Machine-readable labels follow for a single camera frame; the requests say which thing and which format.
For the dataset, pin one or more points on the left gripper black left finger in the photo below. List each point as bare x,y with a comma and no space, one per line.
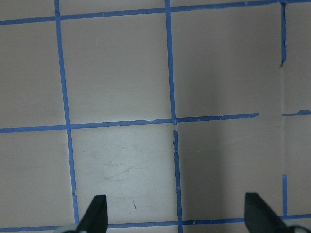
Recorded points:
95,219

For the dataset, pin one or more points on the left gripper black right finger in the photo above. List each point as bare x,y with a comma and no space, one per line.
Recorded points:
260,218

